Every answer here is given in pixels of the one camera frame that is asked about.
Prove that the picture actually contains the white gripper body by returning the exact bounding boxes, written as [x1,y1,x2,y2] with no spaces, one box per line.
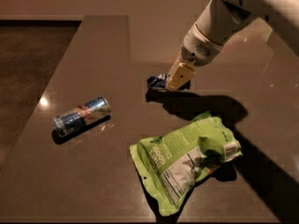
[180,23,223,66]

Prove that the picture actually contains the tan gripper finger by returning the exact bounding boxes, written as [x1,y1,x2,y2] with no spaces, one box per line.
[168,54,183,77]
[165,62,196,91]

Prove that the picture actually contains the blue rxbar blueberry wrapper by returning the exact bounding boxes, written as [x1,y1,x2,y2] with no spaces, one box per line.
[146,73,192,92]

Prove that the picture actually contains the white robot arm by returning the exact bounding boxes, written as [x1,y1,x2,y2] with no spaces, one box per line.
[165,0,299,91]

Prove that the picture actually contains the green rice chip bag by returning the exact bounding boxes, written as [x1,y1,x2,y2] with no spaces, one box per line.
[129,112,242,217]

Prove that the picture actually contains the blue silver energy drink can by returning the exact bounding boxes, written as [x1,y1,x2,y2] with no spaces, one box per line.
[52,97,111,137]

